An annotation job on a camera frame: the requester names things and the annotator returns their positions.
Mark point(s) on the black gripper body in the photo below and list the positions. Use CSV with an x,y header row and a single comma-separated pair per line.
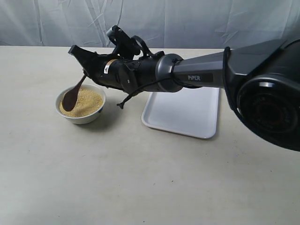
x,y
109,70

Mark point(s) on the dark brown wooden spoon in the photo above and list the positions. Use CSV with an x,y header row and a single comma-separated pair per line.
x,y
70,98

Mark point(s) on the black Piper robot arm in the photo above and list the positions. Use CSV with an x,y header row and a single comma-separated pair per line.
x,y
261,82

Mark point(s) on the tan granular powder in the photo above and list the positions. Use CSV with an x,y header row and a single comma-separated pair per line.
x,y
88,102

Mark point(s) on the white ceramic bowl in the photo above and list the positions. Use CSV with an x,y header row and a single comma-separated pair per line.
x,y
87,119

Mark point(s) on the grey wrinkled backdrop curtain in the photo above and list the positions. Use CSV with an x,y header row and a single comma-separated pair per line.
x,y
160,23

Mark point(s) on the white rectangular plastic tray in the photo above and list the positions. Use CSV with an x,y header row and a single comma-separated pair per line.
x,y
190,112

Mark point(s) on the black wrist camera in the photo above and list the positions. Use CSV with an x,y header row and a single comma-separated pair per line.
x,y
123,43

